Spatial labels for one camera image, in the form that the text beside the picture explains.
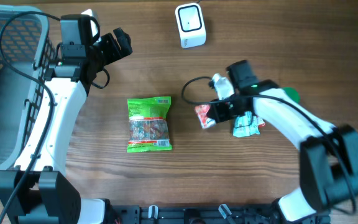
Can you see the white barcode scanner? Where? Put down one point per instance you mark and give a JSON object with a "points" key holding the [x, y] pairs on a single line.
{"points": [[191, 25]]}

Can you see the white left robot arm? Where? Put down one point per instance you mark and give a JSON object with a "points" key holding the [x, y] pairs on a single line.
{"points": [[36, 189]]}

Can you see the red tissue pack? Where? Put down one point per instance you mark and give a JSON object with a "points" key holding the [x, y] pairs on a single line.
{"points": [[205, 121]]}

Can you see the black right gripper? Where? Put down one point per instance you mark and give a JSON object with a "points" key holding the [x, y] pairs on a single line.
{"points": [[220, 115]]}

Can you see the green gummy candy bag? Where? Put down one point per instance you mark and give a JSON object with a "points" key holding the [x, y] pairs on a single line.
{"points": [[148, 128]]}

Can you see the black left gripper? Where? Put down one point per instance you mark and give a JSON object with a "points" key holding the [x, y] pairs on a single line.
{"points": [[125, 41]]}

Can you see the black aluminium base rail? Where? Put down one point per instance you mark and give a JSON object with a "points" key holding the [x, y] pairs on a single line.
{"points": [[223, 214]]}

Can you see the teal snack packet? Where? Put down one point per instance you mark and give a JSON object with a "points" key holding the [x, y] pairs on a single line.
{"points": [[246, 125]]}

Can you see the grey plastic shopping basket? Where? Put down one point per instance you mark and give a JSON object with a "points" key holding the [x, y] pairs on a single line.
{"points": [[25, 44]]}

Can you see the green lid spice jar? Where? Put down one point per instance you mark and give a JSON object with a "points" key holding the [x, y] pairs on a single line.
{"points": [[292, 94]]}

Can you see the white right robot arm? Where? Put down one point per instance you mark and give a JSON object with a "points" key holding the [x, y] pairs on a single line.
{"points": [[328, 155]]}

